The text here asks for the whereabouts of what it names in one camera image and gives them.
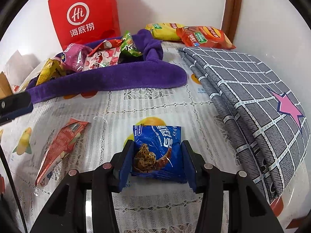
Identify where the white red strawberry snack packet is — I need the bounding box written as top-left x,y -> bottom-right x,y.
82,47 -> 121,72

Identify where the yellow chips bag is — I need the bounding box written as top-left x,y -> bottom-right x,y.
145,23 -> 184,42

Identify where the green snack packet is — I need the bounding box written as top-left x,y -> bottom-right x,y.
120,32 -> 142,57

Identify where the red paper shopping bag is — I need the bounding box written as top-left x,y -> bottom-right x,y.
48,0 -> 121,50

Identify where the yellow triangular snack bag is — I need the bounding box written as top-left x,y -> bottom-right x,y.
36,58 -> 66,86

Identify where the red long snack packet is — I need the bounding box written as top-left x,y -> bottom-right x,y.
34,118 -> 89,188

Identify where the magenta pink snack bag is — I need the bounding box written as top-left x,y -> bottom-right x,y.
56,43 -> 92,72

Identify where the white Miniso plastic bag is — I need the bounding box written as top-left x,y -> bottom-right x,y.
4,51 -> 40,93

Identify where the fruit print lace tablecloth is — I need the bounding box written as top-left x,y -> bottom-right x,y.
0,41 -> 285,233

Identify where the purple towel lined tray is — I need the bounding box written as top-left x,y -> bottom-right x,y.
26,29 -> 187,103

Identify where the brown wooden door frame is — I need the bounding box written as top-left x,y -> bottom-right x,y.
221,0 -> 242,42

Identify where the blue cookie packet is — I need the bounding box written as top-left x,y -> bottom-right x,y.
131,125 -> 187,183

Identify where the grey checked folded cloth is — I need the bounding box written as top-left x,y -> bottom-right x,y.
178,47 -> 310,202

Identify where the orange red chips bag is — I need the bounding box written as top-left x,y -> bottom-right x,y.
176,26 -> 236,50

